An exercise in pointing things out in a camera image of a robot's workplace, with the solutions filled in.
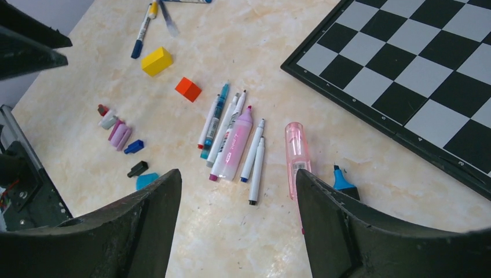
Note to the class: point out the yellow block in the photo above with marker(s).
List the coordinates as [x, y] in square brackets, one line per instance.
[157, 61]

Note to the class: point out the red capped white marker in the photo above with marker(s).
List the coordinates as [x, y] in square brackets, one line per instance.
[209, 117]

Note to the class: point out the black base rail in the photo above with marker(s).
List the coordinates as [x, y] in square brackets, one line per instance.
[29, 198]

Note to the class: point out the grey pen cap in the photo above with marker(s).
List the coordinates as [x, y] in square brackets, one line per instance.
[108, 120]

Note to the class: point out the small red block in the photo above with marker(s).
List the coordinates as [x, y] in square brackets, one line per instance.
[188, 89]

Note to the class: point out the magenta pen cap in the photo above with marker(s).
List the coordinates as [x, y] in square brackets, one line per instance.
[115, 127]

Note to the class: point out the pink highlighter pen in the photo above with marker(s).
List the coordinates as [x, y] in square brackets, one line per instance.
[235, 144]

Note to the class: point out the red pen cap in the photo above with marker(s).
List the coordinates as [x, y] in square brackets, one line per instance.
[102, 110]

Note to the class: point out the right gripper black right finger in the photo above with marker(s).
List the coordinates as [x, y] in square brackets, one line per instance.
[346, 238]

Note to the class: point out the blue clear pen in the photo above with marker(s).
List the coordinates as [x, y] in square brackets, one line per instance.
[190, 1]

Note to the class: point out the magenta capped white marker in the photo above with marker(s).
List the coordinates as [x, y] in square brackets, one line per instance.
[218, 164]

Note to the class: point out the blue capped white marker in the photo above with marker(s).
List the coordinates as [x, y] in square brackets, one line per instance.
[247, 168]

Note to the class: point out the blue pen cap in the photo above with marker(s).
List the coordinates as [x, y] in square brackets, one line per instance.
[134, 147]

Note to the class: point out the black white checkerboard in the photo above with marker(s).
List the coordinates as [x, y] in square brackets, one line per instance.
[418, 71]

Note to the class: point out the pink highlighter cap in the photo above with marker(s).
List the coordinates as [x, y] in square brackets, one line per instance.
[121, 137]

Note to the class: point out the pink eraser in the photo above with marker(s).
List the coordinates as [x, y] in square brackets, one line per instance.
[297, 154]

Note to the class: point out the thin purple pen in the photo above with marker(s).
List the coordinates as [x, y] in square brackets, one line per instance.
[168, 20]

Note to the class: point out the teal highlighter cap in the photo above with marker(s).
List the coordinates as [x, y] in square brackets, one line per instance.
[145, 179]

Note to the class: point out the black pen cap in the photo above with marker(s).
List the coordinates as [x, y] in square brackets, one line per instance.
[138, 169]

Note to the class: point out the blue teal pen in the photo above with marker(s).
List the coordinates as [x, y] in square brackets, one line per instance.
[214, 121]

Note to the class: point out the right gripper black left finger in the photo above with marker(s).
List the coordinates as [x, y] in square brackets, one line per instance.
[130, 237]

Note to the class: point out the yellow banded white pen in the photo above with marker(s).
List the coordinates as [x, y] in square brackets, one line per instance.
[150, 15]

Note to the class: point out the black capped white marker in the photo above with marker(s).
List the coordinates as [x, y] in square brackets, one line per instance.
[257, 171]

